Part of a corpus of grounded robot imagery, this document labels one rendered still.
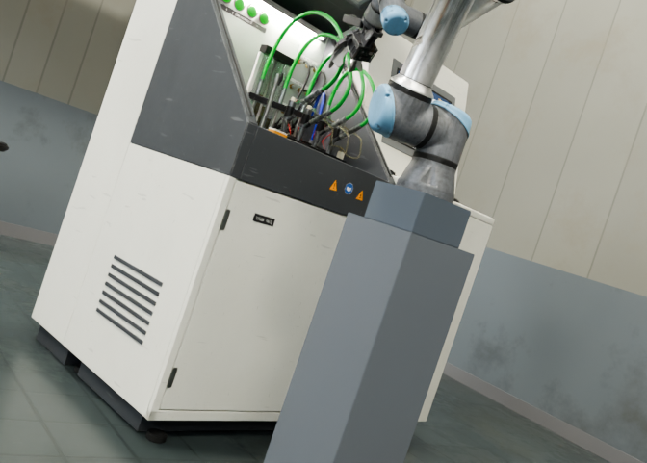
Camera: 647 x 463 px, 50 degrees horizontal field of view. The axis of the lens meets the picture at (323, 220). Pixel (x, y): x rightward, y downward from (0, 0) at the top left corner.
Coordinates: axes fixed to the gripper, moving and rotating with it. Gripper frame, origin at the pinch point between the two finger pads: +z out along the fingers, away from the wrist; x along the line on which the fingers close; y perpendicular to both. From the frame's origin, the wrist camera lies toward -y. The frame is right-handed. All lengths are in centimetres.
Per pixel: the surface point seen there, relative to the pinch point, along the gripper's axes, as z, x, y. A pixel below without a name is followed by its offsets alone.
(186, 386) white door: 63, -45, 77
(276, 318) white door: 54, -15, 61
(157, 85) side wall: 35, -47, -17
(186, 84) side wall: 22.8, -43.2, -5.8
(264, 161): 14.4, -29.4, 31.4
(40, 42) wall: 178, -48, -201
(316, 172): 19.2, -8.7, 29.5
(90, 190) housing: 77, -61, -5
